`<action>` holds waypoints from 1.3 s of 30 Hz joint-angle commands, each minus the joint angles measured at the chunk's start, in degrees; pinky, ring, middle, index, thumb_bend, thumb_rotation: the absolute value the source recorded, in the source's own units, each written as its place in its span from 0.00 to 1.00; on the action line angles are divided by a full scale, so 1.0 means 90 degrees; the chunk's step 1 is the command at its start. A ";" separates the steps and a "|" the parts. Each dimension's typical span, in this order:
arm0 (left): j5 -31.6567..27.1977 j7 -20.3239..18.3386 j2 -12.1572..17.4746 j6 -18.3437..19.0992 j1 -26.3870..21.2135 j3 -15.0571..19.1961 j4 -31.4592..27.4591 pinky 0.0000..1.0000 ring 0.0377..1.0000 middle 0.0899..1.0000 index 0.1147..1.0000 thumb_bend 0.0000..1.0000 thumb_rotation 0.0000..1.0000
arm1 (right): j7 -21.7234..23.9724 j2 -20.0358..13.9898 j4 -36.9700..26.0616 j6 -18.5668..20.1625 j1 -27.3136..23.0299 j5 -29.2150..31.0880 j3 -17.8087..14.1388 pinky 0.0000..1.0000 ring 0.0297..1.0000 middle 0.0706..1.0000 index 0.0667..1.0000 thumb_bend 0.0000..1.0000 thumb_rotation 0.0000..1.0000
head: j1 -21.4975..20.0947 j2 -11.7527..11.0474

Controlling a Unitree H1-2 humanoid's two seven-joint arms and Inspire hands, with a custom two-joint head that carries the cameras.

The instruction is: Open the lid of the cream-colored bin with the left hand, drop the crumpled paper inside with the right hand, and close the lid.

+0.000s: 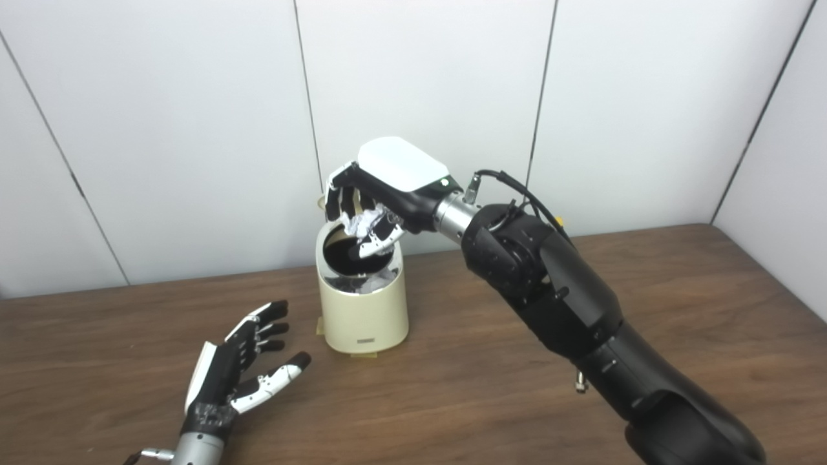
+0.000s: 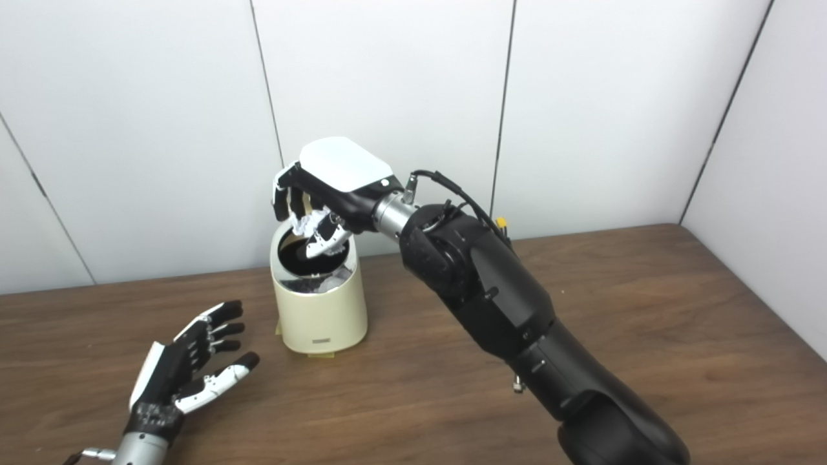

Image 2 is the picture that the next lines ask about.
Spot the white paper ball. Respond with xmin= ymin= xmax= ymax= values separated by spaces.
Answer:
xmin=292 ymin=210 xmax=334 ymax=239

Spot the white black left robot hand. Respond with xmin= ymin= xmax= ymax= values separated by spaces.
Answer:
xmin=124 ymin=300 xmax=261 ymax=444

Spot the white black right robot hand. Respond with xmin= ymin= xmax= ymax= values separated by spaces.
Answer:
xmin=272 ymin=137 xmax=404 ymax=259

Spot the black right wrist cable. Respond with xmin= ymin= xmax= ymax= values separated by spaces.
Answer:
xmin=404 ymin=170 xmax=512 ymax=247

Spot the cream-colored bin body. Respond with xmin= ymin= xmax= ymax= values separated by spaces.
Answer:
xmin=269 ymin=220 xmax=369 ymax=356

